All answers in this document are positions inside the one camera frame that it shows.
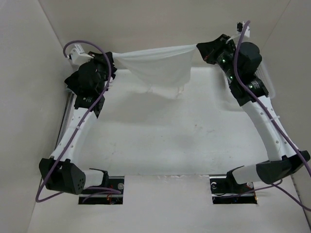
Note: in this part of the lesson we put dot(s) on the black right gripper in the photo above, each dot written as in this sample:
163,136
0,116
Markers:
209,50

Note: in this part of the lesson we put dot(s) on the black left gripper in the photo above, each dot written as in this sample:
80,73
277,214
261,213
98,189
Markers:
100,58

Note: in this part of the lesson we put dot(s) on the white tank top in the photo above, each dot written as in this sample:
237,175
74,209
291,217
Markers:
167,67

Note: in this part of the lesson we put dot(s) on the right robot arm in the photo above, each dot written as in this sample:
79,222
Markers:
239,64

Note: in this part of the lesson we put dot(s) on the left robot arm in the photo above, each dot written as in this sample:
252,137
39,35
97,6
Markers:
60,170

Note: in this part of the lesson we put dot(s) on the white plastic laundry basket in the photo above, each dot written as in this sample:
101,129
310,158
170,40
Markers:
263,74

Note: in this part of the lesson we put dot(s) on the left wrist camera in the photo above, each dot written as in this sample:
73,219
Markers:
78,56

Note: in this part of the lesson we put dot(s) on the aluminium rail left side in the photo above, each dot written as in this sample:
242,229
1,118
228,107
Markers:
65,117

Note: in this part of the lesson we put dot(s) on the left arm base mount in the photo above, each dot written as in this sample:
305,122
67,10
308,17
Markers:
112,194

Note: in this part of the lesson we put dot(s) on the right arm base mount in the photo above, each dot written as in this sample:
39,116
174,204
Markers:
224,192

